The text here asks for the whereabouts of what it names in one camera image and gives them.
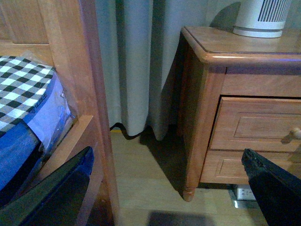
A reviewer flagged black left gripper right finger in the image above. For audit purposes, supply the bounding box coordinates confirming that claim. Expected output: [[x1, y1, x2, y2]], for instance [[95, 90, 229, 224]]
[[241, 148, 301, 226]]

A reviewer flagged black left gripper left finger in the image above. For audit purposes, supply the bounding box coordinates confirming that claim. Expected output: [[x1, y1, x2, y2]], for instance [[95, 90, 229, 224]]
[[0, 146, 94, 226]]

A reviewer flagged wooden drawer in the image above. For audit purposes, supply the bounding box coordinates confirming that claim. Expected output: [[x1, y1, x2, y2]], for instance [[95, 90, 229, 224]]
[[209, 97, 301, 152], [200, 151, 301, 184]]

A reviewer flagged white floor power outlet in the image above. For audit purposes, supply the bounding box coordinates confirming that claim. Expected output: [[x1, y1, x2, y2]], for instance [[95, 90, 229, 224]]
[[229, 185, 259, 209]]

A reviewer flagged wooden nightstand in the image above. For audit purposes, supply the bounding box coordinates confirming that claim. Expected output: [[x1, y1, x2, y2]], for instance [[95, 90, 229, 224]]
[[178, 26, 301, 202]]

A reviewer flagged black white checkered blanket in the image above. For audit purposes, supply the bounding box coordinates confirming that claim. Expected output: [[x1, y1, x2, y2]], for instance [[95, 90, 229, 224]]
[[0, 56, 55, 137]]

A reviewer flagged white cylindrical air purifier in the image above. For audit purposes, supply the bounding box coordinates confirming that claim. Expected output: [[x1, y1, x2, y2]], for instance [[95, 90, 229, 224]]
[[233, 0, 292, 38]]

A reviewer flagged grey curtain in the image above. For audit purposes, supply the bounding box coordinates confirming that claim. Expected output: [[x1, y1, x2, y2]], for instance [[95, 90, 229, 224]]
[[95, 0, 301, 141]]

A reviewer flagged wooden bed frame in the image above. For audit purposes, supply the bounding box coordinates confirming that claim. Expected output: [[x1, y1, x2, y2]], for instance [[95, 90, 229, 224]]
[[0, 0, 119, 226]]

